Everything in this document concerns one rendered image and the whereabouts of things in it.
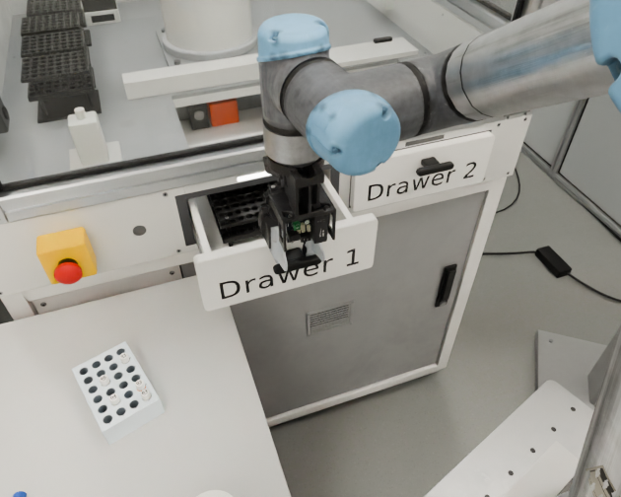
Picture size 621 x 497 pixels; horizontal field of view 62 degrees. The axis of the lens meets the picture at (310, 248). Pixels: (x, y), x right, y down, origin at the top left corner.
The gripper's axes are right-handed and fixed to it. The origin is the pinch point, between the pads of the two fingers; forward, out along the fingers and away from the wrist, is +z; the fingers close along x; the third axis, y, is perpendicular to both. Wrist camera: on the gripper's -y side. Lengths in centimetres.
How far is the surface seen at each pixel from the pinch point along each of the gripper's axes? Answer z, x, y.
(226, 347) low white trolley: 14.5, -12.6, 2.1
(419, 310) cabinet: 51, 40, -19
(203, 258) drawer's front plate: -2.3, -13.1, -1.8
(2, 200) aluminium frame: -8.2, -38.5, -17.4
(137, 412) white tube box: 10.9, -26.9, 11.2
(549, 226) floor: 91, 135, -68
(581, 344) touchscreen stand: 87, 102, -13
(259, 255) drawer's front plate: -0.6, -5.0, -1.3
